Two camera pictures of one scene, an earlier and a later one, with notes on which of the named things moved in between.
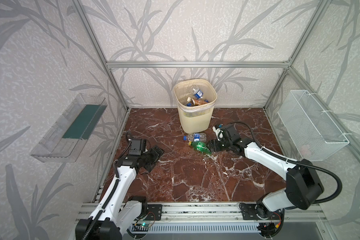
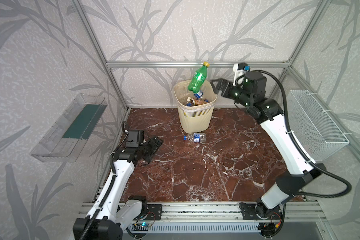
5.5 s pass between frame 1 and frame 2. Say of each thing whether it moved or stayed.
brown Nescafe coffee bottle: stayed
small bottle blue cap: stayed
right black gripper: moved
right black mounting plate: stayed
